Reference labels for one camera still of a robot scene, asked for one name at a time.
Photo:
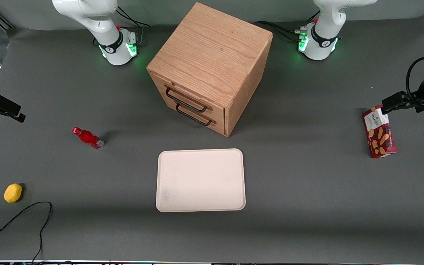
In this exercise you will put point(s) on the red shortbread cookie box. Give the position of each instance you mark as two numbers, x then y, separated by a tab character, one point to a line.
380	134

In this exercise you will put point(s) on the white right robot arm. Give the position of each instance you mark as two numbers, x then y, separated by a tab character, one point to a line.
105	25

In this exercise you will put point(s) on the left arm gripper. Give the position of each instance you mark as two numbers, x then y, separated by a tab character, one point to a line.
420	95

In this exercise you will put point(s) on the yellow lemon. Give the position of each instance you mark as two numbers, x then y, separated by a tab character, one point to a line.
13	193

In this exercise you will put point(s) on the oak wooden drawer cabinet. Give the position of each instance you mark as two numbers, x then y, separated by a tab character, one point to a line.
215	48

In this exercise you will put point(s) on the cream rectangular plastic tray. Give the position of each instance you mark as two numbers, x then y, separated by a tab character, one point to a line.
201	180

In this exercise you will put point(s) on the red plastic bottle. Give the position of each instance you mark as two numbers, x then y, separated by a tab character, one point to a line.
88	138

